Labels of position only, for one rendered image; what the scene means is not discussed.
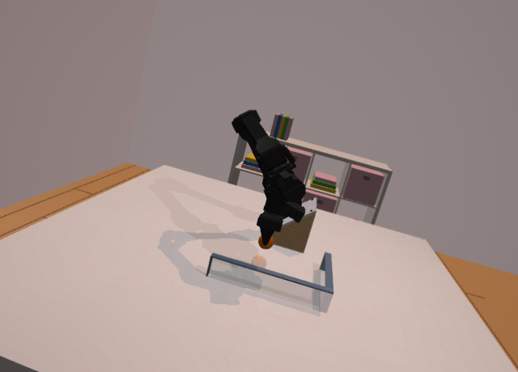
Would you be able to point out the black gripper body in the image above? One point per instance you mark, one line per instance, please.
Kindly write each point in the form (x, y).
(271, 220)

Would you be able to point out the grey wall top trim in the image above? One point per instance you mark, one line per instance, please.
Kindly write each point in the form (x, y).
(328, 273)

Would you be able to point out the clear l-shaped low wall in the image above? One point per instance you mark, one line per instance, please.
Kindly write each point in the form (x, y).
(272, 286)

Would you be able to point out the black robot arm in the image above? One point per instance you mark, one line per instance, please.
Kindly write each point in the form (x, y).
(272, 158)

